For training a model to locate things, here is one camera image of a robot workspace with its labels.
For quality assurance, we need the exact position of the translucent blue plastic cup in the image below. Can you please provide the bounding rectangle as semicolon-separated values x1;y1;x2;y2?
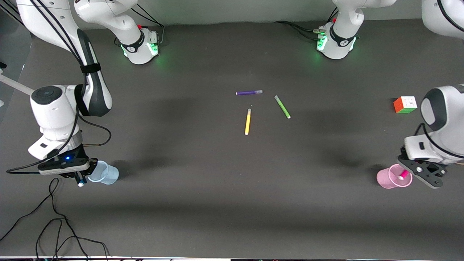
87;161;120;185

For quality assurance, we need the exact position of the translucent pink plastic cup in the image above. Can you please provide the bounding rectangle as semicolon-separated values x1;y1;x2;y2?
376;164;413;189

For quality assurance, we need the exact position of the colourful puzzle cube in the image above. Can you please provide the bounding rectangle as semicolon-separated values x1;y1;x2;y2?
393;96;418;115

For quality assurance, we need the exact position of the green marker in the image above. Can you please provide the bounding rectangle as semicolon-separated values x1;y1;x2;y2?
274;95;291;119

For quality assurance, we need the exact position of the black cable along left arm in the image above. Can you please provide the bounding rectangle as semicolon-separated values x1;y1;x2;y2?
416;0;464;159

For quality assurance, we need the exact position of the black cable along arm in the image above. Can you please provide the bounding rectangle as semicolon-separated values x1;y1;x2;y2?
5;0;111;174
416;0;464;159

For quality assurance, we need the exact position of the black cable along right arm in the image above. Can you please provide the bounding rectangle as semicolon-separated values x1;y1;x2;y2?
5;0;111;174

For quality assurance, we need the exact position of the loose black cable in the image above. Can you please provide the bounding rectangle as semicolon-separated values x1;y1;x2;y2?
0;177;110;261

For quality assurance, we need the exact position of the black frame bar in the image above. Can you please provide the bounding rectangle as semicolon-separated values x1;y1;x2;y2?
0;0;23;23

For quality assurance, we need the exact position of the black right arm base cable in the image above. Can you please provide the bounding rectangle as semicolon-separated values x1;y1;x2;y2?
130;7;166;46

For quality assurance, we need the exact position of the black arm base cable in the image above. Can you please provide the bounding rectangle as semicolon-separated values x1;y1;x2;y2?
130;7;166;46
274;7;339;41

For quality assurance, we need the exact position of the black left arm base cable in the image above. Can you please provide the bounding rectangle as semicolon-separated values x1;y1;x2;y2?
274;7;339;41

